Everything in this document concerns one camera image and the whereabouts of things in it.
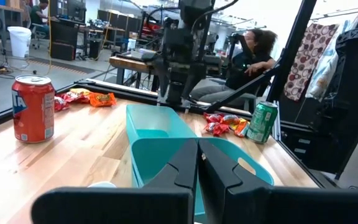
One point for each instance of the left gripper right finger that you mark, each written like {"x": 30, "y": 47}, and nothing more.
{"x": 291, "y": 205}

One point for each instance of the wooden workbench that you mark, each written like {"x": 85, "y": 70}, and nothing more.
{"x": 126, "y": 63}

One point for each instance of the white plastic bin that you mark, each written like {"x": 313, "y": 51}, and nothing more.
{"x": 102, "y": 184}

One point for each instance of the red circle patterned cloth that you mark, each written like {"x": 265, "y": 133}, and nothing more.
{"x": 306, "y": 59}

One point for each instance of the orange candy pack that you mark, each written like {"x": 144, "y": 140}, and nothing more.
{"x": 102, "y": 99}
{"x": 230, "y": 119}
{"x": 241, "y": 131}

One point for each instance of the silver aluminium extrusion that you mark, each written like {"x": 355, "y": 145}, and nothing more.
{"x": 278, "y": 124}

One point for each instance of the yellow candy pack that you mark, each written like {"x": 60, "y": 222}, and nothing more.
{"x": 79, "y": 91}
{"x": 239, "y": 123}

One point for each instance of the green soda can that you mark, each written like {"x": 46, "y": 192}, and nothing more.
{"x": 261, "y": 124}

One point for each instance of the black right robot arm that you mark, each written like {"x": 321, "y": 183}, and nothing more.
{"x": 194, "y": 12}

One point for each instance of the teal plastic bin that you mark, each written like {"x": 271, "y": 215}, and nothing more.
{"x": 154, "y": 158}

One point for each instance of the white trash bin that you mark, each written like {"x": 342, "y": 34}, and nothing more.
{"x": 19, "y": 42}

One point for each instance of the pale blue hanging cloth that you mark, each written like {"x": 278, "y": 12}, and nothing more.
{"x": 325, "y": 71}

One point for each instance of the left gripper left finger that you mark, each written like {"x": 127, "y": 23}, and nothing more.
{"x": 120, "y": 205}

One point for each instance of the black equipment cabinet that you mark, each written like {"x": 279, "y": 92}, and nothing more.
{"x": 64, "y": 37}

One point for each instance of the black metal stand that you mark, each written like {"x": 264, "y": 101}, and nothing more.
{"x": 353, "y": 109}

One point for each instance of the black aluminium rig frame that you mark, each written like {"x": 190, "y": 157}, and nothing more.
{"x": 294, "y": 37}

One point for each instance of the person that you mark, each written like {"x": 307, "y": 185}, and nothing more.
{"x": 247, "y": 70}
{"x": 36, "y": 14}

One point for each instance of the red soda can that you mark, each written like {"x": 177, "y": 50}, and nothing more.
{"x": 33, "y": 112}

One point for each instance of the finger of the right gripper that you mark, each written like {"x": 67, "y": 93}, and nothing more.
{"x": 163, "y": 87}
{"x": 193, "y": 87}

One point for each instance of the red candy pack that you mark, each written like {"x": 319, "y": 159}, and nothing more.
{"x": 213, "y": 117}
{"x": 75, "y": 98}
{"x": 60, "y": 104}
{"x": 216, "y": 128}

